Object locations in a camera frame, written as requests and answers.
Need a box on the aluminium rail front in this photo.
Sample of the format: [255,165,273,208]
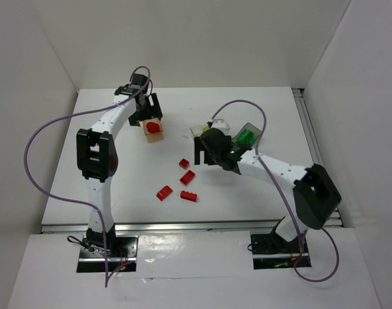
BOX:
[40,219,344,234]

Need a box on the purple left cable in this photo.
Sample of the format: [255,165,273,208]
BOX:
[24,66,152,288]

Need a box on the red long brick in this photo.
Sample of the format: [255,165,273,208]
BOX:
[180,191,198,202]

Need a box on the smoky grey container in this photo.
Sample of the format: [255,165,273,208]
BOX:
[232,122,262,149]

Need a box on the red sloped brick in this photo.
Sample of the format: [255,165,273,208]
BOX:
[156,185,173,201]

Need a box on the small red brick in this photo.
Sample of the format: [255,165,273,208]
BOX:
[179,158,190,169]

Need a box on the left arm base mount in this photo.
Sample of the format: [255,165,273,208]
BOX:
[67,236,138,274]

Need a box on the red rounded brick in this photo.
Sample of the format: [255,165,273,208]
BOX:
[146,122,162,134]

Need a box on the aluminium rail right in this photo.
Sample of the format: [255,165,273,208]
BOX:
[292,88,344,228]

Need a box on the aluminium rail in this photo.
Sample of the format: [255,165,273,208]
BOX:
[40,219,344,234]
[292,88,344,228]

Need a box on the red square brick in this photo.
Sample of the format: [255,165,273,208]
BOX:
[180,170,196,185]

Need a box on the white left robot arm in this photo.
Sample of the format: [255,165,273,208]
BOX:
[76,73,163,251]

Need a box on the clear plastic container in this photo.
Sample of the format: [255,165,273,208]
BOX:
[190,118,230,138]

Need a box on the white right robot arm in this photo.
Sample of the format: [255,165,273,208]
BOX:
[194,124,342,242]

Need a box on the purple cable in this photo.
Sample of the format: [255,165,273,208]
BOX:
[211,99,340,282]
[24,66,152,288]

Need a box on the green brick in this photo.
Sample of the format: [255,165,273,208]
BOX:
[236,129,256,145]

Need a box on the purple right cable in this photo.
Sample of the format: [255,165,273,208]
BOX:
[211,99,340,282]

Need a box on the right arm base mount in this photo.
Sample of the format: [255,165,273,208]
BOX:
[247,231,312,270]

